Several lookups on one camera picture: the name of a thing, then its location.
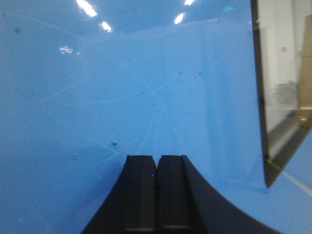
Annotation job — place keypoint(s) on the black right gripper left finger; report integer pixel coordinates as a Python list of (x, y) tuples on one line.
[(130, 207)]

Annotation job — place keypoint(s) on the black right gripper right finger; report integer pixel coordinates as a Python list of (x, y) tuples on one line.
[(188, 204)]

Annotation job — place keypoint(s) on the blue door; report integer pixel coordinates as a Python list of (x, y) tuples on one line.
[(84, 83)]

